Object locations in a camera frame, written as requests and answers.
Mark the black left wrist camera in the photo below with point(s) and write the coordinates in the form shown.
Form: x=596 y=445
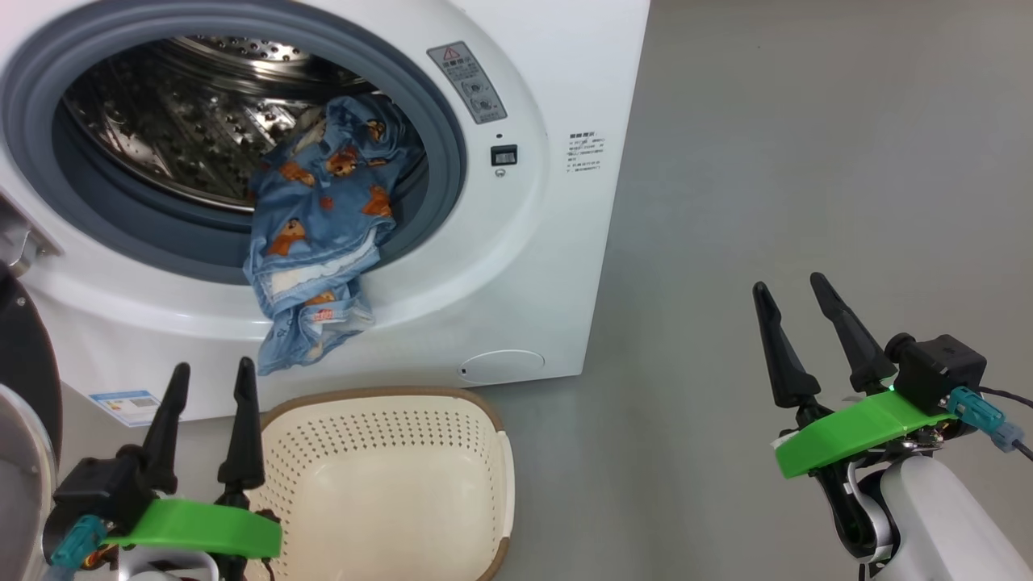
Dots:
x=105 y=492

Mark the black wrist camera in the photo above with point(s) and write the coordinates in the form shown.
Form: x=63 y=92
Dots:
x=105 y=492
x=940 y=367

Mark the grey warning sticker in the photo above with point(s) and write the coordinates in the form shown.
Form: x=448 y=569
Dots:
x=466 y=82

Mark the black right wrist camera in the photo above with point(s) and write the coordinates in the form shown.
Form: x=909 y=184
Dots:
x=940 y=367

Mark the blue energy label sticker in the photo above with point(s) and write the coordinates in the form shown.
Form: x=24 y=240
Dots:
x=125 y=407

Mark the white front-load washing machine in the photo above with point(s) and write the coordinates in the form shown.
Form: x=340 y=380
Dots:
x=452 y=266

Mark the cream perforated laundry basket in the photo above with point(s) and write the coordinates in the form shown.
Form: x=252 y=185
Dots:
x=387 y=484

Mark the metal door hinge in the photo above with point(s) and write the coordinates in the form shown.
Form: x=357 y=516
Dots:
x=24 y=238

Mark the steel washer drum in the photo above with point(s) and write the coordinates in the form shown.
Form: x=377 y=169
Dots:
x=177 y=137

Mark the grey rubber door gasket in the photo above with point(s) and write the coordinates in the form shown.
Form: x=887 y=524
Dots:
x=161 y=242

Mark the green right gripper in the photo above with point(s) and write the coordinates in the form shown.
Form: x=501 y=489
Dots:
x=855 y=432

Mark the round white filter cover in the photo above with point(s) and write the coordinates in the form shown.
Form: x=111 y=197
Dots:
x=502 y=366

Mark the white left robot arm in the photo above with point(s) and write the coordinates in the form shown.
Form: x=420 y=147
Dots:
x=169 y=569

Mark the blue bear-print garment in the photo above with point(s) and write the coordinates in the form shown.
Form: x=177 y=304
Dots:
x=323 y=210

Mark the black round glass washer door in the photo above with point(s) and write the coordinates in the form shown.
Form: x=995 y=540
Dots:
x=28 y=363

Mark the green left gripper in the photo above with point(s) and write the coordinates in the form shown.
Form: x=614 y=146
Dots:
x=202 y=528

